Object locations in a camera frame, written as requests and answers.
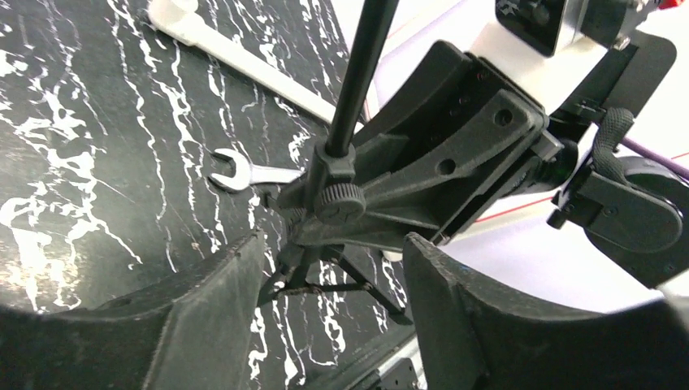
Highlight black tripod mic stand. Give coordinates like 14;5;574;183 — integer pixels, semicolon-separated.
257;1;412;325

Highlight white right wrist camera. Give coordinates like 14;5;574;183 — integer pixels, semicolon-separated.
468;0;647;117

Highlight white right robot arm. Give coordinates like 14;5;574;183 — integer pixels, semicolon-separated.
276;41;686;295

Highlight black left gripper left finger pad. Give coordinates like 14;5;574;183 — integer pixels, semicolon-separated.
1;231;265;389

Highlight silver open-end wrench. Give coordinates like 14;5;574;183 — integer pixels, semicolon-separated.
209;148;305;193

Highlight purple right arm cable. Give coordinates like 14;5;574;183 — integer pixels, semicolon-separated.
618;134;689;181

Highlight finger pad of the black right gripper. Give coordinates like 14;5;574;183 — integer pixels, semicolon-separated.
297;41;549;251

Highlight white PVC pipe frame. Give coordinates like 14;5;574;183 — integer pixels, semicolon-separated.
147;0;336;124

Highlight left gripper right finger pad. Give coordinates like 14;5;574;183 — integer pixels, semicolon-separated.
403;233;688;389

